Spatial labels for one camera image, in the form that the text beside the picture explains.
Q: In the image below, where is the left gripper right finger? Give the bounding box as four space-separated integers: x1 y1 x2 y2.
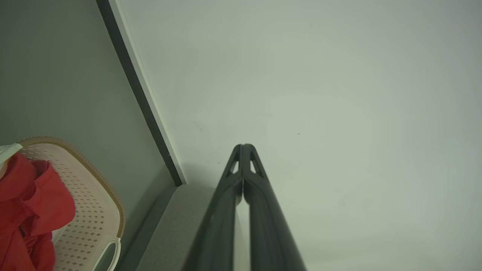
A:
244 144 306 271

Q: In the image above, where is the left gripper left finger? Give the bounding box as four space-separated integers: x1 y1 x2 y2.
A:
183 144 244 271

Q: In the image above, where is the red basketball jersey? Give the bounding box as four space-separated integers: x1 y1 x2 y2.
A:
0 152 76 271

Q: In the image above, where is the black and white baseboard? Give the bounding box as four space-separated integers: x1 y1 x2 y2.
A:
96 0 188 187

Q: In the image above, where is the cream perforated laundry basket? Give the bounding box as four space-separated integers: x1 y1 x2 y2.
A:
0 137 126 271

